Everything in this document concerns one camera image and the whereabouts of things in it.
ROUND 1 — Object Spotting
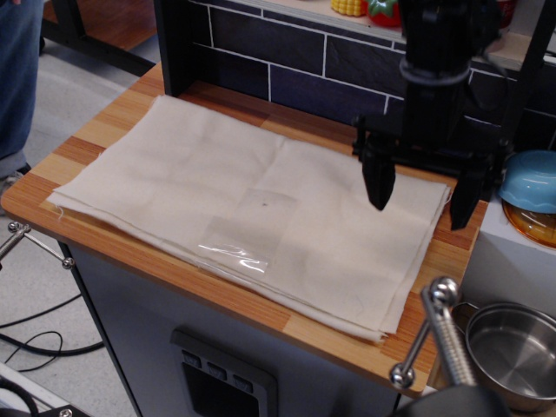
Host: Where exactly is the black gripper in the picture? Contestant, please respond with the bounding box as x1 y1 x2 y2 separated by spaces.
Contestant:
354 78 509 230

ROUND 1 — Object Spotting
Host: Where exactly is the cream cloth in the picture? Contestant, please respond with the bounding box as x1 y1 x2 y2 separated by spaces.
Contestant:
49 96 450 341

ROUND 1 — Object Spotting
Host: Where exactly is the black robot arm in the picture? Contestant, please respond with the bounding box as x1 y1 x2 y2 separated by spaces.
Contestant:
353 1 505 230

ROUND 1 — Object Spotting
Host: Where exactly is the light blue plastic bowl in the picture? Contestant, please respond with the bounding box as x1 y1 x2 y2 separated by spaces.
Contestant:
499 149 555 214

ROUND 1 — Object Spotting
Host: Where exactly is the orange transparent plate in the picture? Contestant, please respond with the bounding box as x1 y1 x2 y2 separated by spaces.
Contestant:
502 201 555 248

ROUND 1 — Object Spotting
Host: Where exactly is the wooden shelf board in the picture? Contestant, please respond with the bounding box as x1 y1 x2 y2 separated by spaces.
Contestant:
256 0 544 70

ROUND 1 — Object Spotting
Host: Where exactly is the red toy tomato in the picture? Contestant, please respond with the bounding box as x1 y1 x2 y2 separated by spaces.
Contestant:
367 0 401 28

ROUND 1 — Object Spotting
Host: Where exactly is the red labelled plastic jar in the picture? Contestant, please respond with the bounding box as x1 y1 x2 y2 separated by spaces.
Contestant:
497 0 517 30

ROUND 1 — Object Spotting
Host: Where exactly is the yellow toy corn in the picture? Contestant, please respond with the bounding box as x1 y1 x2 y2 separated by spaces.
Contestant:
330 0 367 17

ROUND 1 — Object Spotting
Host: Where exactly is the clear tape patch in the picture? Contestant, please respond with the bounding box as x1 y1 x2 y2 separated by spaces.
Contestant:
197 189 299 279

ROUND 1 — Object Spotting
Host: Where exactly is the stainless steel pot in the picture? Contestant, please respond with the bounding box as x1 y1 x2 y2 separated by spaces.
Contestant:
453 302 555 413

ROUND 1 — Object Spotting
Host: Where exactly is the grey oven control panel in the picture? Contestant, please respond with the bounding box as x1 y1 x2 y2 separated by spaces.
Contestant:
170 328 279 416

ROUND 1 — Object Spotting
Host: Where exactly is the background wooden table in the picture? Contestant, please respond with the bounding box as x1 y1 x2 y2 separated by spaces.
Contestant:
41 0 156 76

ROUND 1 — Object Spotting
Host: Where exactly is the person leg in jeans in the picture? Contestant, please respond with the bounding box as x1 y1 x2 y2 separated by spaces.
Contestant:
1 1 43 178

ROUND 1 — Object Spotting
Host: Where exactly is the silver clamp screw handle right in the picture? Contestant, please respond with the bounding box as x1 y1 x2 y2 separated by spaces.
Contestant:
389 276 478 390

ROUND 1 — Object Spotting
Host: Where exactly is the silver clamp screw handle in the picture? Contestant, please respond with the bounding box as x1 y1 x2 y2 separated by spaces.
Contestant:
389 276 478 390
0 221 75 270

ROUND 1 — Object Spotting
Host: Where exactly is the black shelf upright post right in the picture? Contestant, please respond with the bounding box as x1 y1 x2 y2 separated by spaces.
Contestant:
480 1 555 202

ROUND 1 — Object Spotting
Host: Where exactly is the black shelf upright post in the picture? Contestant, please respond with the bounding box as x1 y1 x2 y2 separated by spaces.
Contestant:
154 0 196 97
480 1 555 202

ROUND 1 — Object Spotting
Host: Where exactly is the black shelf upright post left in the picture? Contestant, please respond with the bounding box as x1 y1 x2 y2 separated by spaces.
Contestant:
154 0 196 97

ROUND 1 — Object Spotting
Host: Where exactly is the silver clamp screw handle left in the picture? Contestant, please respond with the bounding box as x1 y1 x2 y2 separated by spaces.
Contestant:
0 221 75 270

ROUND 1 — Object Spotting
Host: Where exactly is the black floor cable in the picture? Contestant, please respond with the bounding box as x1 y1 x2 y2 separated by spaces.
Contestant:
0 293 105 373

